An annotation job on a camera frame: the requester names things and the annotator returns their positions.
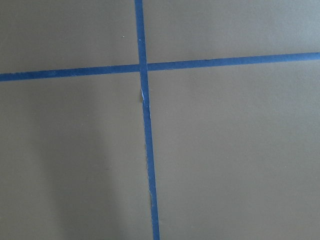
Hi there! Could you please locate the brown paper table cover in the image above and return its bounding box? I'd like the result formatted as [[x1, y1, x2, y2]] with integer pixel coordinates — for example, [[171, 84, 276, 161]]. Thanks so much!
[[0, 0, 320, 240]]

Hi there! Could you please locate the blue tape strip crosswise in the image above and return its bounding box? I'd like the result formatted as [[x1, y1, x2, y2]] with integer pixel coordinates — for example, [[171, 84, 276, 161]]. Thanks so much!
[[0, 52, 320, 82]]

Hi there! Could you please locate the blue tape strip lengthwise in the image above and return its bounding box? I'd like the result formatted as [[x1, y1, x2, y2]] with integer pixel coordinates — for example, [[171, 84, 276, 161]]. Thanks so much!
[[134, 0, 160, 240]]

